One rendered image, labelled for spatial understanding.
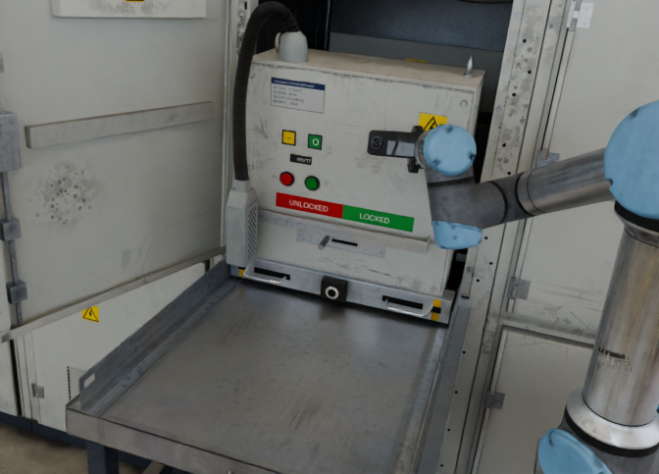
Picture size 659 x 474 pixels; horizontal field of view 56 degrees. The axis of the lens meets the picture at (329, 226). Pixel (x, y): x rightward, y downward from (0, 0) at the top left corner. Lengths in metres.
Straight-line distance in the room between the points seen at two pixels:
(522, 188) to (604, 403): 0.36
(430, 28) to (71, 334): 1.51
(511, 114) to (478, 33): 0.80
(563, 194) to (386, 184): 0.47
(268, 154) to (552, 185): 0.67
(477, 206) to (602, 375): 0.32
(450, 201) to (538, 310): 0.62
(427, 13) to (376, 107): 0.94
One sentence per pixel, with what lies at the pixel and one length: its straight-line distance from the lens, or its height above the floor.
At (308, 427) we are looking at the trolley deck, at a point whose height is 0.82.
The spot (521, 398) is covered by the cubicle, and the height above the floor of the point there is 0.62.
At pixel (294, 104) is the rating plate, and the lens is 1.35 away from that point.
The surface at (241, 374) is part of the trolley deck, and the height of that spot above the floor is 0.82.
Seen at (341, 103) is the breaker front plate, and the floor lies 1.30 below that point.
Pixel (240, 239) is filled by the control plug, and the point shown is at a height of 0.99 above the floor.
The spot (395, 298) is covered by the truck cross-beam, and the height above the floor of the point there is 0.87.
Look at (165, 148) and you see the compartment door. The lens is 1.47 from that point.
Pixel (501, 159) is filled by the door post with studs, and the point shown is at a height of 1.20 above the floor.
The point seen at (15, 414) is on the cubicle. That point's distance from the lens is 2.46.
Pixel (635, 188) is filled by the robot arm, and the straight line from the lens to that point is 0.71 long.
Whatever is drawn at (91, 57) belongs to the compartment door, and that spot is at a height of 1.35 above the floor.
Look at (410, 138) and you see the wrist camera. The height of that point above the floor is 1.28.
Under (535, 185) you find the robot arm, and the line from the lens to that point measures 1.01.
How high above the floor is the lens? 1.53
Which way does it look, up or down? 22 degrees down
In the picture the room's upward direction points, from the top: 5 degrees clockwise
